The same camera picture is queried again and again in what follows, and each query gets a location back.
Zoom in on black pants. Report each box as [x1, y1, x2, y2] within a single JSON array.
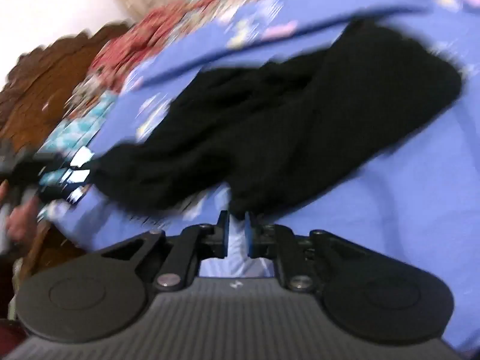
[[90, 19, 464, 221]]

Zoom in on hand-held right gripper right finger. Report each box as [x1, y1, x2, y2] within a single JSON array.
[[244, 211, 372, 292]]

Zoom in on teal patterned cloth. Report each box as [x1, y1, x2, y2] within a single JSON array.
[[39, 92, 119, 154]]

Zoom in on red floral blanket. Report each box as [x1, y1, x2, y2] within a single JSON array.
[[71, 0, 361, 100]]

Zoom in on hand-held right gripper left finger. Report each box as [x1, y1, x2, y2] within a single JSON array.
[[101, 210, 230, 292]]

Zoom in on blue printed bedsheet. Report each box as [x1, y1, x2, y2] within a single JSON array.
[[45, 0, 480, 360]]

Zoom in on person's left hand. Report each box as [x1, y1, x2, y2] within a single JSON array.
[[4, 198, 41, 244]]

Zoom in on carved wooden headboard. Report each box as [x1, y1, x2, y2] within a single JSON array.
[[0, 22, 133, 282]]

